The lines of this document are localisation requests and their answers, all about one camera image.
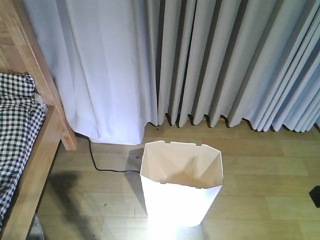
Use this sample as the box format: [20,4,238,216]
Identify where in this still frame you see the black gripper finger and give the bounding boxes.
[309,185,320,208]

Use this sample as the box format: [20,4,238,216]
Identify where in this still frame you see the white plastic trash bin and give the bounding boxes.
[140,140,224,227]

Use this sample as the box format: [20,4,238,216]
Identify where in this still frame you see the light grey curtains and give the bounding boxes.
[23,0,320,145]

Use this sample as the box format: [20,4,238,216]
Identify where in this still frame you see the grey round rug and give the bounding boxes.
[26,214,45,240]

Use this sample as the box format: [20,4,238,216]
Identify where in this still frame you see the black white checkered bedding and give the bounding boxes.
[0,73,46,220]

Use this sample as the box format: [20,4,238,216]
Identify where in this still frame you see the black power cord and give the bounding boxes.
[74,132,142,173]

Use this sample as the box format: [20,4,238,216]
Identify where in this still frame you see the wooden bed frame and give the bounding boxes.
[0,0,78,240]

